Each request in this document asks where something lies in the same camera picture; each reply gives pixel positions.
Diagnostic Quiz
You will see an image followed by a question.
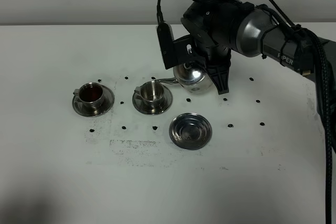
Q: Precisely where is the steel saucer under left cup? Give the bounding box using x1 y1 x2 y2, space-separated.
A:
72 82 114 117

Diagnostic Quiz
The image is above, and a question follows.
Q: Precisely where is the stainless steel teapot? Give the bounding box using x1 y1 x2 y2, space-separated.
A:
154 62 213 94

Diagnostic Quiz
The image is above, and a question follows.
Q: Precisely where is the steel left teacup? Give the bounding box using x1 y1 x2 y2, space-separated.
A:
73 82 104 109

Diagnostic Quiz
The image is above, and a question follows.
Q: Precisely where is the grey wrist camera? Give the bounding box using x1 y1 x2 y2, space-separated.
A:
156 23 178 69

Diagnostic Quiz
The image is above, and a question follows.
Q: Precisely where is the steel teacup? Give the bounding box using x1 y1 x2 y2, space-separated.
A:
73 82 104 109
134 81 165 108

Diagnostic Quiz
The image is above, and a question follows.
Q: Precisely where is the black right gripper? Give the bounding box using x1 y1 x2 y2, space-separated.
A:
174 0 254 95

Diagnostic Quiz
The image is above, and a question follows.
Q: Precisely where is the steel saucer under cup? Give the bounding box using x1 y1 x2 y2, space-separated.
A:
72 82 114 117
132 86 173 115

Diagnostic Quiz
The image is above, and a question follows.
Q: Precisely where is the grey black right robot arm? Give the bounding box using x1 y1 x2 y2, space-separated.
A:
162 0 335 149

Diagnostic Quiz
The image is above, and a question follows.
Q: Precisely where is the steel right teacup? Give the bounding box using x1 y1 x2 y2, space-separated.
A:
134 81 165 108

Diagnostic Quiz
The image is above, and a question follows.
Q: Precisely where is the steel saucer under right cup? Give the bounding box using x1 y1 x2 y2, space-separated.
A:
132 86 173 115

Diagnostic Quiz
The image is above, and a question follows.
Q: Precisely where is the black cable with gold plug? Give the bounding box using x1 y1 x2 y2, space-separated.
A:
258 3 336 224

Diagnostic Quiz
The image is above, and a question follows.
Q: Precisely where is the steel teapot saucer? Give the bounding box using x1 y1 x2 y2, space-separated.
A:
169 113 212 150

